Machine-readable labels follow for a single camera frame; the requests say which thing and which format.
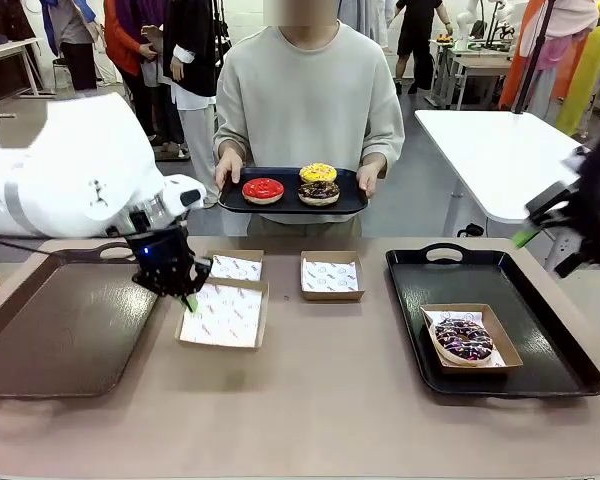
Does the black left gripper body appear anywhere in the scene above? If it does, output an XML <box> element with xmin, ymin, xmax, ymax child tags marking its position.
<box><xmin>129</xmin><ymin>219</ymin><xmax>197</xmax><ymax>301</ymax></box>

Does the brown cardboard box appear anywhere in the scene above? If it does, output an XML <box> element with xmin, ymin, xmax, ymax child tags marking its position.
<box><xmin>419</xmin><ymin>303</ymin><xmax>525</xmax><ymax>375</ymax></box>
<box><xmin>299</xmin><ymin>249</ymin><xmax>366</xmax><ymax>303</ymax></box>
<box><xmin>173</xmin><ymin>277</ymin><xmax>271</xmax><ymax>352</ymax></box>
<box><xmin>205</xmin><ymin>248</ymin><xmax>265</xmax><ymax>282</ymax></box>

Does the red glazed donut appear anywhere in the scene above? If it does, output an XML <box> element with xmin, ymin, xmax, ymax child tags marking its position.
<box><xmin>241</xmin><ymin>177</ymin><xmax>285</xmax><ymax>206</ymax></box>

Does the purple drizzled chocolate donut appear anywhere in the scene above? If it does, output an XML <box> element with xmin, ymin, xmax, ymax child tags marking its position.
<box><xmin>432</xmin><ymin>318</ymin><xmax>496</xmax><ymax>365</ymax></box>

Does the chocolate sprinkled donut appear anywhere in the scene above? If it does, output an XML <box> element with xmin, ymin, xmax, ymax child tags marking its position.
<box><xmin>297</xmin><ymin>179</ymin><xmax>341</xmax><ymax>208</ymax></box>

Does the yellow sprinkled donut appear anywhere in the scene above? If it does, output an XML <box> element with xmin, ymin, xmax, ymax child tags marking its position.
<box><xmin>298</xmin><ymin>162</ymin><xmax>338</xmax><ymax>185</ymax></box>

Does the black serving tray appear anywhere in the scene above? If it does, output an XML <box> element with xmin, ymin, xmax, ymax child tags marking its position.
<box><xmin>217</xmin><ymin>166</ymin><xmax>370</xmax><ymax>216</ymax></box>

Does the person's left forearm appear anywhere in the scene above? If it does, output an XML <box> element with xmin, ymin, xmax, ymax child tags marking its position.
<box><xmin>359</xmin><ymin>99</ymin><xmax>406</xmax><ymax>166</ymax></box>

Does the person's right forearm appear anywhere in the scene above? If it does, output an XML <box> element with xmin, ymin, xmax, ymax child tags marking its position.
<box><xmin>213</xmin><ymin>99</ymin><xmax>254</xmax><ymax>159</ymax></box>

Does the person's right hand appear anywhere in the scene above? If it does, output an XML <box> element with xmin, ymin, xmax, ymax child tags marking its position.
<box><xmin>213</xmin><ymin>151</ymin><xmax>242</xmax><ymax>202</ymax></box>

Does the person's left hand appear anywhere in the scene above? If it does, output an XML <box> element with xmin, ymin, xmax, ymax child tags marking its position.
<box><xmin>356</xmin><ymin>158</ymin><xmax>387</xmax><ymax>199</ymax></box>

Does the yellow hanging garment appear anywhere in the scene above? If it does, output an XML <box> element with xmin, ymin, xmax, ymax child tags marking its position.
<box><xmin>554</xmin><ymin>0</ymin><xmax>600</xmax><ymax>137</ymax></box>

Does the black pole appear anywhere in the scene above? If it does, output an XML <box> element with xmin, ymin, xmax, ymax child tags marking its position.
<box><xmin>511</xmin><ymin>0</ymin><xmax>556</xmax><ymax>116</ymax></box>

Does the orange hanging garment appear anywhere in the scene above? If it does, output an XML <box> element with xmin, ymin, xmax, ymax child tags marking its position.
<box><xmin>498</xmin><ymin>0</ymin><xmax>581</xmax><ymax>114</ymax></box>

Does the background desk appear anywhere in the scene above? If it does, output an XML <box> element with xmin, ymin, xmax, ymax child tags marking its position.
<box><xmin>429</xmin><ymin>38</ymin><xmax>516</xmax><ymax>111</ymax></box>

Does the person in beige sweater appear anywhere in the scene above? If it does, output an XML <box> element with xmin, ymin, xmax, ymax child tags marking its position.
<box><xmin>213</xmin><ymin>0</ymin><xmax>406</xmax><ymax>239</ymax></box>

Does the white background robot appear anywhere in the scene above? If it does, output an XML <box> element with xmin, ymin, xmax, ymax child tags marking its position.
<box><xmin>454</xmin><ymin>0</ymin><xmax>486</xmax><ymax>41</ymax></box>

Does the background person in black shorts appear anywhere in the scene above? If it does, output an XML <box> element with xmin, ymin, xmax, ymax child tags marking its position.
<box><xmin>392</xmin><ymin>0</ymin><xmax>454</xmax><ymax>96</ymax></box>

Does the background person with purple top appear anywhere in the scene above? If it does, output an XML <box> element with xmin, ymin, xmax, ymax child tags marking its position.
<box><xmin>103</xmin><ymin>0</ymin><xmax>161</xmax><ymax>144</ymax></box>

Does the background person in black jacket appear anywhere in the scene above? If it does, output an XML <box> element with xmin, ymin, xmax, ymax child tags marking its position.
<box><xmin>160</xmin><ymin>0</ymin><xmax>222</xmax><ymax>209</ymax></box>

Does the black tripod stand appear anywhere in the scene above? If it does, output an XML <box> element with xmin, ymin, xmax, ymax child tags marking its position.
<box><xmin>212</xmin><ymin>0</ymin><xmax>234</xmax><ymax>66</ymax></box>

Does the background person in grey shirt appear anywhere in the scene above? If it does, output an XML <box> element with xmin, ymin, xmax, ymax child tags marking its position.
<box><xmin>38</xmin><ymin>0</ymin><xmax>105</xmax><ymax>96</ymax></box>

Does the white side table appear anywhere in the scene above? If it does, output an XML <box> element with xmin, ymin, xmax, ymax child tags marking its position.
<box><xmin>0</xmin><ymin>37</ymin><xmax>44</xmax><ymax>121</ymax></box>

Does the black tray with handles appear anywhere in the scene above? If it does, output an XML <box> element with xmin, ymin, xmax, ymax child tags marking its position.
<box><xmin>384</xmin><ymin>243</ymin><xmax>600</xmax><ymax>400</ymax></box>

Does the brown tray with handles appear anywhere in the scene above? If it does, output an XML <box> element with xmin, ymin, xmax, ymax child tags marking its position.
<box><xmin>0</xmin><ymin>242</ymin><xmax>169</xmax><ymax>400</ymax></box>

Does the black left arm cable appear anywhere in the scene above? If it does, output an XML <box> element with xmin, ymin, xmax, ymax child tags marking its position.
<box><xmin>0</xmin><ymin>227</ymin><xmax>66</xmax><ymax>261</ymax></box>

